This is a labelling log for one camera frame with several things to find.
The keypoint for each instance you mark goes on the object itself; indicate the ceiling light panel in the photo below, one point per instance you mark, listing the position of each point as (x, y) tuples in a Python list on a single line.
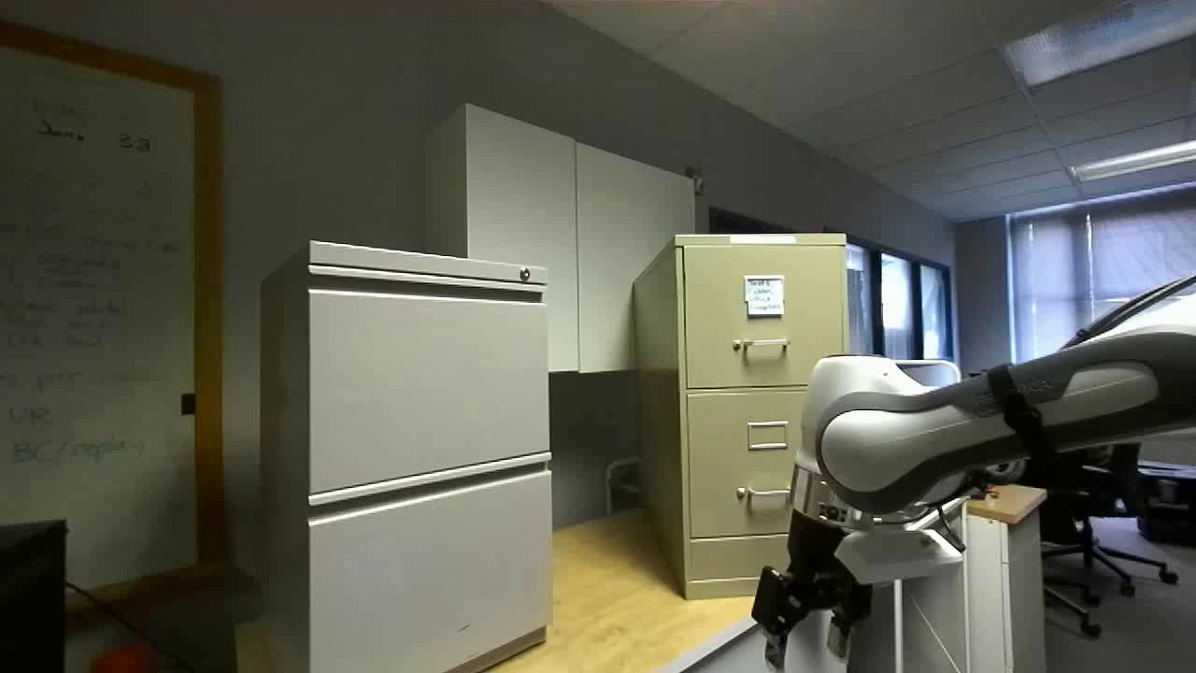
[(1130, 28)]

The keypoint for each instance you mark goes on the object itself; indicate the black box at left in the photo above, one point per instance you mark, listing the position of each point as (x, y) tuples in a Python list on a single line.
[(31, 596)]

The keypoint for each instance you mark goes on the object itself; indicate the beige right filing cabinet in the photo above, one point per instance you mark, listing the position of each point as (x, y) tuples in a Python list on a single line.
[(727, 337)]

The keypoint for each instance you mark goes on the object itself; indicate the white label sticker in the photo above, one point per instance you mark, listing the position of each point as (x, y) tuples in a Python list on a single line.
[(762, 293)]

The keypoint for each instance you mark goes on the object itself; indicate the beige bottom cabinet drawer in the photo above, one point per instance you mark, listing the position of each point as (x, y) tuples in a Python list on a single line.
[(741, 449)]

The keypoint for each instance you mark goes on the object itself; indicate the grey desk partition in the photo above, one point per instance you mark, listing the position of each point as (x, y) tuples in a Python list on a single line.
[(1002, 582)]

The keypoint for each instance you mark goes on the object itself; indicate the white metal frame stand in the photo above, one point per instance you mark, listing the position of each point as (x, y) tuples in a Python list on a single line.
[(928, 584)]

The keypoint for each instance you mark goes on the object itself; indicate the grey left lateral cabinet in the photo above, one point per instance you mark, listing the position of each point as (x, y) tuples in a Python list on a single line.
[(404, 463)]

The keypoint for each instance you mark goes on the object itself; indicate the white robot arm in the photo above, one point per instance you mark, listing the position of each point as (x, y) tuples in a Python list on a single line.
[(884, 453)]

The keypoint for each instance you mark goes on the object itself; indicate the white wall cupboard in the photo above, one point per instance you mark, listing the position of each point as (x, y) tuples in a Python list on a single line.
[(590, 217)]

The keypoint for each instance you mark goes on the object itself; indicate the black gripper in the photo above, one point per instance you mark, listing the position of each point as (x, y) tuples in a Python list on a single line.
[(803, 584)]

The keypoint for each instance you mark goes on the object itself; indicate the wood framed whiteboard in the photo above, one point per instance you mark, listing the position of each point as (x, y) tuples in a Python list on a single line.
[(110, 308)]

